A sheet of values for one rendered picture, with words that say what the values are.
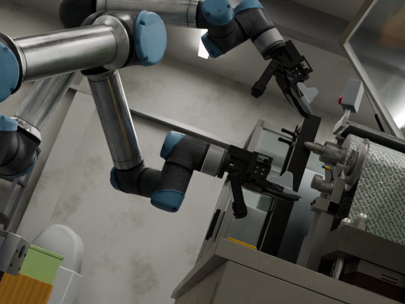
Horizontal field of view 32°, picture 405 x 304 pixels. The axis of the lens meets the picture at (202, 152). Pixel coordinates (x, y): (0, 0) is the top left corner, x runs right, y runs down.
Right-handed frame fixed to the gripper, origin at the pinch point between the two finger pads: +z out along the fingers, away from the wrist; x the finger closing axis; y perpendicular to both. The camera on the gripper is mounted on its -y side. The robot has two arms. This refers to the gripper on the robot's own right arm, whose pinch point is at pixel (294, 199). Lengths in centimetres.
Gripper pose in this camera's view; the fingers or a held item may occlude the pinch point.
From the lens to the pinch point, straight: 176.0
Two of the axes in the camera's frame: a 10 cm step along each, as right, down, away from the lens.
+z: 9.4, 3.4, -0.1
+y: 3.3, -9.1, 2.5
